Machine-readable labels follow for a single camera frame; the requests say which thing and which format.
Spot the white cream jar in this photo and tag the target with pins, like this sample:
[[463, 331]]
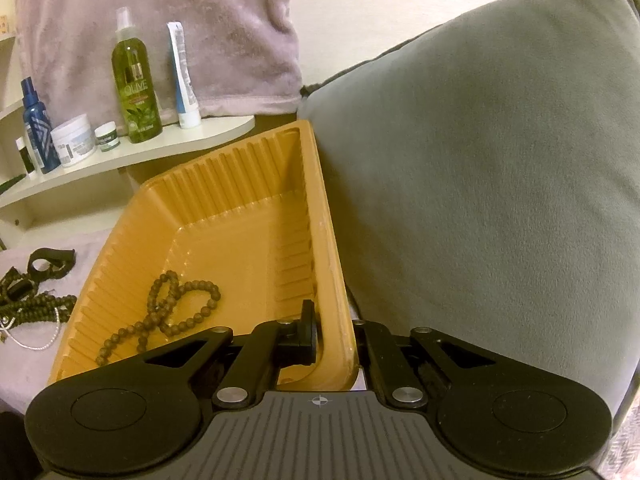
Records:
[[72, 142]]

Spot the small green label jar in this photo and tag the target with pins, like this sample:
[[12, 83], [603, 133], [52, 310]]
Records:
[[107, 139]]

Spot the white and blue tube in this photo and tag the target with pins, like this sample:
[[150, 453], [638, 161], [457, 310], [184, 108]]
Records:
[[184, 90]]

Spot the mauve hanging blanket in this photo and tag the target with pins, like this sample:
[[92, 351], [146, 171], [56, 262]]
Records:
[[225, 35]]

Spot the yellow ribbed plastic tray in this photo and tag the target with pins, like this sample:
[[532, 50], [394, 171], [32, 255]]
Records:
[[240, 240]]

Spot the cream wooden shelf unit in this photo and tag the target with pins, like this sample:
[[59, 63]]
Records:
[[150, 152]]

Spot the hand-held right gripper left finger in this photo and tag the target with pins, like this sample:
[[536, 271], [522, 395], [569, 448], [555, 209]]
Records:
[[305, 336]]

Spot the blue bottle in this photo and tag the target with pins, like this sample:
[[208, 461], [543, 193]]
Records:
[[40, 135]]

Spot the white and green balm stick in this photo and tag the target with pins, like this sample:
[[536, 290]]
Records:
[[25, 157]]

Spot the green spray bottle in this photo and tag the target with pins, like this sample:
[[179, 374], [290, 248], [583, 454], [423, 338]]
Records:
[[136, 95]]

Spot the pink fleece mat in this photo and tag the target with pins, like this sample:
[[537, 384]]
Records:
[[25, 375]]

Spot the dark green tube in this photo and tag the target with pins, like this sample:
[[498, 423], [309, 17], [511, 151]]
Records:
[[10, 183]]

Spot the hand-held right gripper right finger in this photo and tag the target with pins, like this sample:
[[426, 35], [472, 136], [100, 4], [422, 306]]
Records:
[[376, 346]]

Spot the grey cushion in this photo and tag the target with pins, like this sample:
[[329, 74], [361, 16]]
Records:
[[475, 160]]

